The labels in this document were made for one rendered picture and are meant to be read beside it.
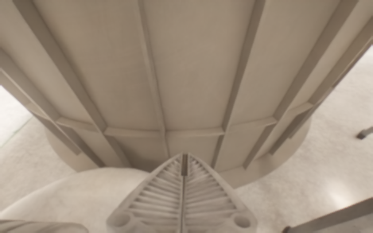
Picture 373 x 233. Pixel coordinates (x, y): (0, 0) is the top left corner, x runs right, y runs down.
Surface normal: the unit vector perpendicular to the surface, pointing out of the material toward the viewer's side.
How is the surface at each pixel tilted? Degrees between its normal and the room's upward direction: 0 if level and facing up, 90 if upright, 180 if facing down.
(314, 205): 0
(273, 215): 0
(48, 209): 73
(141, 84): 90
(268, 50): 90
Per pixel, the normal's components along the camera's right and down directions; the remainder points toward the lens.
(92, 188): 0.00, -0.70
